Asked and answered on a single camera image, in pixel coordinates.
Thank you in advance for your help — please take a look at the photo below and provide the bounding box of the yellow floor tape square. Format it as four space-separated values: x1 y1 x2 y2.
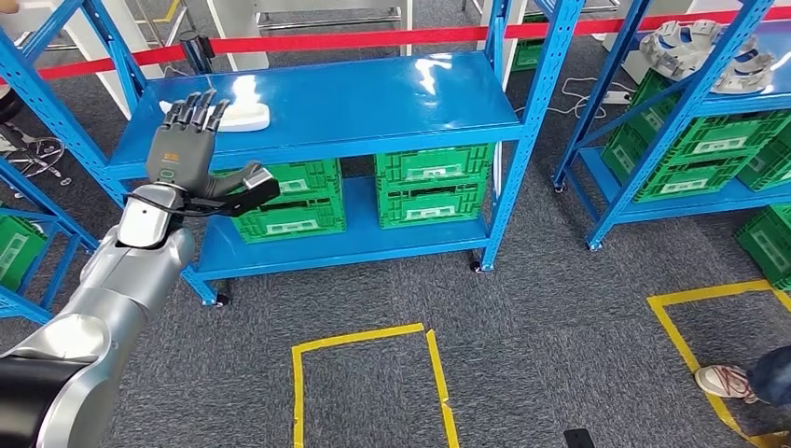
646 279 791 448

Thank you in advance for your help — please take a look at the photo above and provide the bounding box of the red barrier belt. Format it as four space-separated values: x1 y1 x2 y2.
0 46 188 85
208 5 791 58

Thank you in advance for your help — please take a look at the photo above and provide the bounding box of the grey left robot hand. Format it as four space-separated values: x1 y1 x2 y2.
146 88 266 201

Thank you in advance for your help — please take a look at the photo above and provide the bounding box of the white power cable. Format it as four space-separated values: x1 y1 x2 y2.
516 77 619 119

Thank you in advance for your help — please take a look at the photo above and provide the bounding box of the grey cast metal part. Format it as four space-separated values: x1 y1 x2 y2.
639 18 724 78
716 34 777 94

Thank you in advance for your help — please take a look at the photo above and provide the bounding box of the white plastic shell part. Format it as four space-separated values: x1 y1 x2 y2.
159 98 271 133

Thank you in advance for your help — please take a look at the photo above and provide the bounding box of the black stool chrome base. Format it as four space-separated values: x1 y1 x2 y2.
0 86 72 187

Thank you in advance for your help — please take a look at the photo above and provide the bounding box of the blue metal shelf rack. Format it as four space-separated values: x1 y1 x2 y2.
552 0 791 253
0 0 585 309
0 154 100 326

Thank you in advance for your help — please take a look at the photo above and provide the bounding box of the person's leg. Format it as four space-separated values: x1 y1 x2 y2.
746 345 791 408

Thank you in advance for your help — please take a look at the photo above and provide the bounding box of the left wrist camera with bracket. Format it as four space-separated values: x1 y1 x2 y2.
182 166 283 218

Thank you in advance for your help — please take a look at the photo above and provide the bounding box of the black barrier post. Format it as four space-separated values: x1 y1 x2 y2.
179 31 216 76

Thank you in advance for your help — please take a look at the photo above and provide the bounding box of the person's shoe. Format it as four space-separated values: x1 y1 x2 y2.
695 364 760 405

